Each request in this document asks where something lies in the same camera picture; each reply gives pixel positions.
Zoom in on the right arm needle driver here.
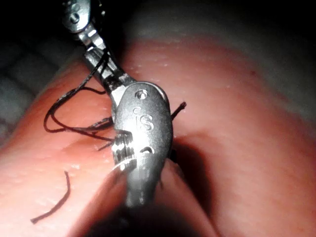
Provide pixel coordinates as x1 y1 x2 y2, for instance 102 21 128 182
108 80 174 171

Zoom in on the right arm needle driver jaw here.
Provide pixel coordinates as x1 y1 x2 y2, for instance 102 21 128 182
104 48 134 84
84 48 124 87

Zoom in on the left arm needle driver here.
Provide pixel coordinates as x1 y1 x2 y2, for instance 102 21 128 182
61 0 100 35

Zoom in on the left arm needle driver jaw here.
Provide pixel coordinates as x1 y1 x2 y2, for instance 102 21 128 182
88 26 107 52
78 29 96 52

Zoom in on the dark grid mat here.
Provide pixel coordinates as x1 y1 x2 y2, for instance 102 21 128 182
0 40 65 146

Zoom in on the tissue pad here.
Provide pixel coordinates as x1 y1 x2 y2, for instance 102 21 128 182
0 12 316 237

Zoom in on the black thread piece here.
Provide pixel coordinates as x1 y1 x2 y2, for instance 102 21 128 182
30 170 72 225

